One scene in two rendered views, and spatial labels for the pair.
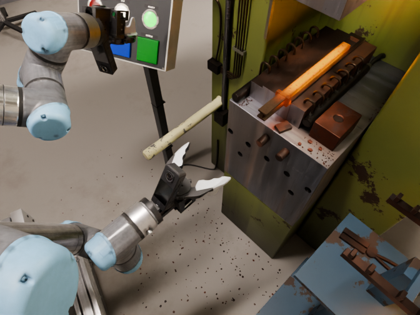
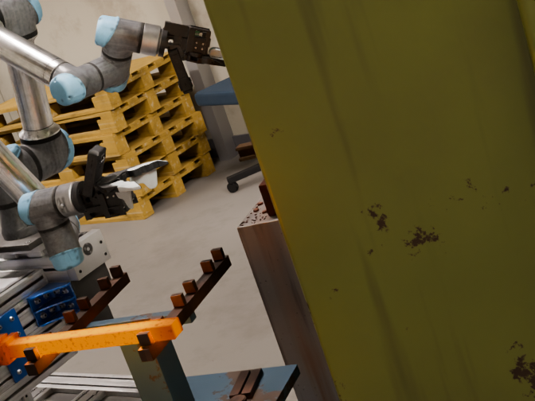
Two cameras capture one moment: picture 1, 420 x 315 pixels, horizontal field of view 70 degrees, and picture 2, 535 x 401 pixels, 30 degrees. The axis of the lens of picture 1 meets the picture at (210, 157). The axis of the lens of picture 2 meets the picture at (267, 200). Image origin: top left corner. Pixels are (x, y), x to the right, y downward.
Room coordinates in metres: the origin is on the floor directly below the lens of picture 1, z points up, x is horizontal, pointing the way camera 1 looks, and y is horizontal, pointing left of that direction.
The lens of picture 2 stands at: (-0.14, -2.03, 1.49)
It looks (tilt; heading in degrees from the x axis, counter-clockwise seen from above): 17 degrees down; 69
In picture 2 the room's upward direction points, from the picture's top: 19 degrees counter-clockwise
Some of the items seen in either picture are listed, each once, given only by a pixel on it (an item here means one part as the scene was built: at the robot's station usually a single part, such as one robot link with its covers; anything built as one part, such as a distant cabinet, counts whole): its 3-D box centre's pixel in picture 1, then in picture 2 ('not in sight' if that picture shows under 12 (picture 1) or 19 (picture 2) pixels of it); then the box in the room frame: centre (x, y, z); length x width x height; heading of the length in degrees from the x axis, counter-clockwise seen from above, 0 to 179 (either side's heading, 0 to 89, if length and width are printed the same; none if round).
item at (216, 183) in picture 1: (212, 188); (128, 196); (0.35, -0.01, 0.98); 0.09 x 0.03 x 0.06; 99
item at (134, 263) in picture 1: (119, 252); (62, 242); (0.22, 0.23, 0.88); 0.11 x 0.08 x 0.11; 73
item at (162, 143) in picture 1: (185, 126); not in sight; (0.84, 0.11, 0.62); 0.44 x 0.05 x 0.05; 135
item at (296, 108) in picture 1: (314, 70); not in sight; (0.81, -0.35, 0.96); 0.42 x 0.20 x 0.09; 135
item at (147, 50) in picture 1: (148, 50); not in sight; (0.85, 0.20, 1.01); 0.07 x 0.05 x 0.07; 70
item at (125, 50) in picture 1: (121, 44); not in sight; (0.88, 0.30, 1.01); 0.07 x 0.05 x 0.07; 70
